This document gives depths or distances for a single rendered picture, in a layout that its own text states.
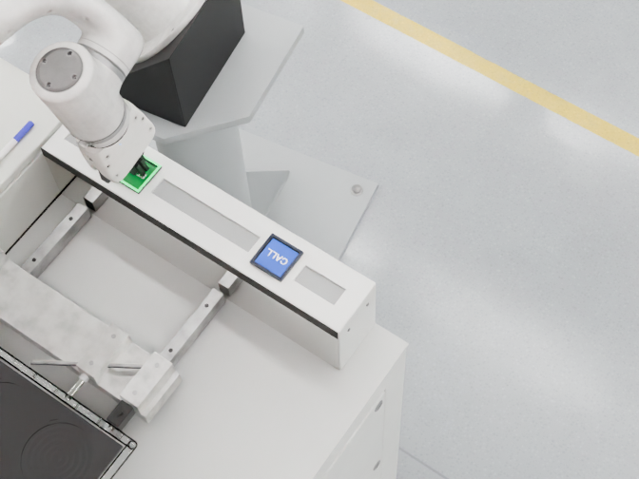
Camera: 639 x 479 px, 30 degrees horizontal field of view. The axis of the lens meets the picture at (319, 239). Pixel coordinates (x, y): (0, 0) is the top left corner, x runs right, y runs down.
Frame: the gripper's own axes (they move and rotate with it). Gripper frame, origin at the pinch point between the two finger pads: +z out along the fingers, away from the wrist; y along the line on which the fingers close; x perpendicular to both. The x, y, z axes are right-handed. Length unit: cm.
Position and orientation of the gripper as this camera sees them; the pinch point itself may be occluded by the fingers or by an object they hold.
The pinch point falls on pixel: (135, 162)
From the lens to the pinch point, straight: 179.3
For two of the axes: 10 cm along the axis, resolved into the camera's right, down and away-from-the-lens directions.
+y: 5.5, -8.2, 1.8
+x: -8.2, -4.9, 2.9
